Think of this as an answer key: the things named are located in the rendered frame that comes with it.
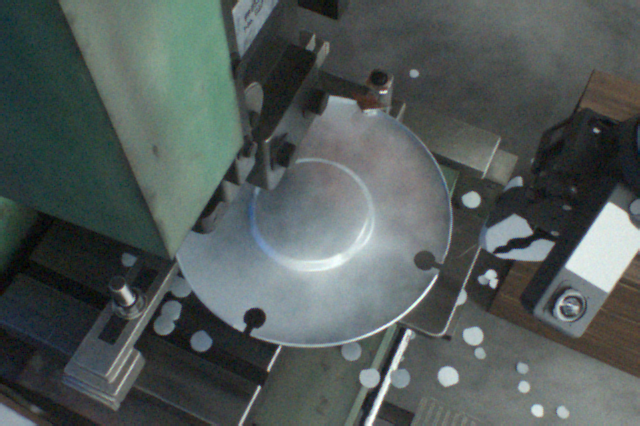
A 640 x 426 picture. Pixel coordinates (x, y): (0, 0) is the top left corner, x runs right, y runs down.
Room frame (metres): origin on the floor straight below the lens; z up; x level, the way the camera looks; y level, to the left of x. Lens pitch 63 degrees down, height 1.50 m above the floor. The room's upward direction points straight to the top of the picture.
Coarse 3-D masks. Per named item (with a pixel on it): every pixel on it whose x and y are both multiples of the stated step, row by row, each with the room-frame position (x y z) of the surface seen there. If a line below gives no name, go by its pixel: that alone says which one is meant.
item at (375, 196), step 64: (320, 128) 0.47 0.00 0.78; (384, 128) 0.47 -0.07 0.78; (256, 192) 0.39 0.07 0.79; (320, 192) 0.39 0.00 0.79; (384, 192) 0.39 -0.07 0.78; (448, 192) 0.39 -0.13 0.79; (192, 256) 0.32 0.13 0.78; (256, 256) 0.32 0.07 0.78; (320, 256) 0.32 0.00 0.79; (384, 256) 0.32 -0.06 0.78; (320, 320) 0.25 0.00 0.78; (384, 320) 0.25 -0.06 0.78
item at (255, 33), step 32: (256, 0) 0.39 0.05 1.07; (288, 0) 0.44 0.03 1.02; (256, 32) 0.39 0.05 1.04; (288, 32) 0.43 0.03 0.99; (256, 64) 0.38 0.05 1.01; (288, 64) 0.41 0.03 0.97; (256, 96) 0.36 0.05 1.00; (288, 96) 0.38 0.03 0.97; (320, 96) 0.40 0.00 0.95; (256, 128) 0.35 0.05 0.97; (288, 128) 0.36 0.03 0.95; (256, 160) 0.34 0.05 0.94; (288, 160) 0.34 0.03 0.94; (224, 192) 0.32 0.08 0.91
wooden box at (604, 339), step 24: (600, 72) 0.88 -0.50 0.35; (600, 96) 0.82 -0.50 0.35; (624, 96) 0.82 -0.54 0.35; (624, 120) 0.77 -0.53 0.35; (504, 264) 0.64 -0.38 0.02; (528, 264) 0.53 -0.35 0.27; (504, 288) 0.54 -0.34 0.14; (624, 288) 0.47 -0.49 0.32; (504, 312) 0.53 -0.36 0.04; (600, 312) 0.47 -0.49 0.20; (624, 312) 0.46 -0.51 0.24; (552, 336) 0.49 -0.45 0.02; (600, 336) 0.46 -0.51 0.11; (624, 336) 0.44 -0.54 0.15; (600, 360) 0.44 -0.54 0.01; (624, 360) 0.43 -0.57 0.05
